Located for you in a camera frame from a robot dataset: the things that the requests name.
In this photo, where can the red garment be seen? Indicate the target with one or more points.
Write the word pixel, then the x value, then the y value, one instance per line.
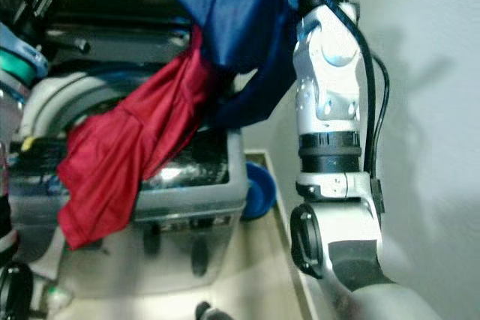
pixel 120 155

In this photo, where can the dark blue garment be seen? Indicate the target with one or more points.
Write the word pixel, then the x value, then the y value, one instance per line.
pixel 232 13

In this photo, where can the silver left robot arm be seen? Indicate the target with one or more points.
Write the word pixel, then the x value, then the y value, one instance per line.
pixel 11 110

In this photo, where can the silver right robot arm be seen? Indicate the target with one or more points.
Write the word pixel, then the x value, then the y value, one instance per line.
pixel 334 110

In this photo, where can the blue round plastic object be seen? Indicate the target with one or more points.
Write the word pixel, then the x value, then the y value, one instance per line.
pixel 259 191

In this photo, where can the black robot foot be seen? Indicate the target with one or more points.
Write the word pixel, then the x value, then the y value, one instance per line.
pixel 204 311

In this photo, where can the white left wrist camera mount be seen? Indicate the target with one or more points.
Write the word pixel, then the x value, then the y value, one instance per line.
pixel 19 46

